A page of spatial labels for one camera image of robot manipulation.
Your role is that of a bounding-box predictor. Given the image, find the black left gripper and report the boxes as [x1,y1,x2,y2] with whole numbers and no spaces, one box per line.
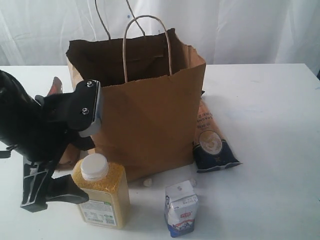
[0,71,89,208]

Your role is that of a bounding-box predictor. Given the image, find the brown paper bag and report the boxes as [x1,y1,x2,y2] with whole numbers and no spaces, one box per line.
[66,28,206,181]

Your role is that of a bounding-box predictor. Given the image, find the brown pouch with orange label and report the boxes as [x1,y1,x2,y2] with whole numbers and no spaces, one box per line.
[44,76,95,169]

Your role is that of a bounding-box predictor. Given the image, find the yellow millet plastic bottle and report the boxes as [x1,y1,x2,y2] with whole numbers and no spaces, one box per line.
[72,153,130,229]

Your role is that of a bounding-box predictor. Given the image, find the small white pebble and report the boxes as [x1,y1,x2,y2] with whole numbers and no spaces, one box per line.
[143,178,153,188]

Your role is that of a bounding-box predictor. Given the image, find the small white blue carton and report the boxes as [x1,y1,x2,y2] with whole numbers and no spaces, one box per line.
[164,180,198,238]

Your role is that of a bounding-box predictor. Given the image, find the spaghetti pasta packet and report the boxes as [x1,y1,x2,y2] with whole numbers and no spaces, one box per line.
[192,98,242,173]

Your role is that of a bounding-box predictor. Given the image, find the white backdrop curtain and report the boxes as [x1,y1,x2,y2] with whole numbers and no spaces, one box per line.
[0,0,320,73]

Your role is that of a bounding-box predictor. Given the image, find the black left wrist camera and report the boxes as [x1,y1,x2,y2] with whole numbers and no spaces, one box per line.
[66,79,103,138]

